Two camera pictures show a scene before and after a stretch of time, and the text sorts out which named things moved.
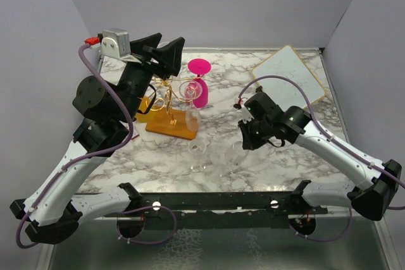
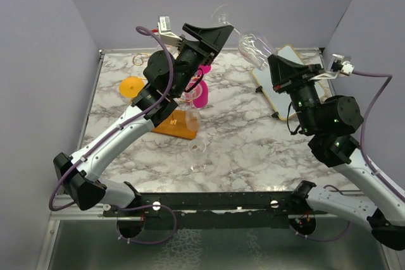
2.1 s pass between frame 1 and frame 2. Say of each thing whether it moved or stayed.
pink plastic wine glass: stayed
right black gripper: moved
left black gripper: moved
